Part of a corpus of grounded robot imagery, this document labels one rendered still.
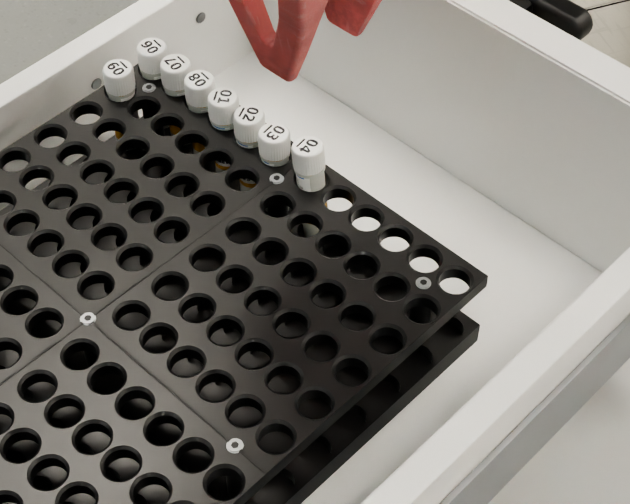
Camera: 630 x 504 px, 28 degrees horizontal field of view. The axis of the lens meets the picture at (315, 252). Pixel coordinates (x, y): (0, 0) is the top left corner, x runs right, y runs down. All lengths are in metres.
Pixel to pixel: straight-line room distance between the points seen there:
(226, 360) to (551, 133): 0.17
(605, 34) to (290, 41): 1.16
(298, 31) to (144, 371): 0.12
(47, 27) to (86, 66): 1.44
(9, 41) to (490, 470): 1.61
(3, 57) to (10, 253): 1.50
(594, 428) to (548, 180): 0.12
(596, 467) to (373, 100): 0.19
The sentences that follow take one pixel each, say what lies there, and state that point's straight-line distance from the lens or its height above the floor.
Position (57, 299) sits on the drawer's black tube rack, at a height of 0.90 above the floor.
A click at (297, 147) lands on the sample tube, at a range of 0.47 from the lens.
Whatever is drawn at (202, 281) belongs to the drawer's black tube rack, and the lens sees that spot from 0.45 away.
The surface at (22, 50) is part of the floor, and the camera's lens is 1.96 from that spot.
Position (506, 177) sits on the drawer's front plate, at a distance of 0.55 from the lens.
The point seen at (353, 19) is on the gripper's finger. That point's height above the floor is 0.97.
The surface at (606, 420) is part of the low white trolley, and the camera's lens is 0.59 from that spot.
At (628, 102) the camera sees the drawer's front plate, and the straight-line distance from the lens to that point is 0.48.
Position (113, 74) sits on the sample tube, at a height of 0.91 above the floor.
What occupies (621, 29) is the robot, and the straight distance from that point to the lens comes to 1.55.
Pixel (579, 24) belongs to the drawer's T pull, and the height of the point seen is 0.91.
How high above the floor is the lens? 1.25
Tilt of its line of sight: 50 degrees down
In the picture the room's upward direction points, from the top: straight up
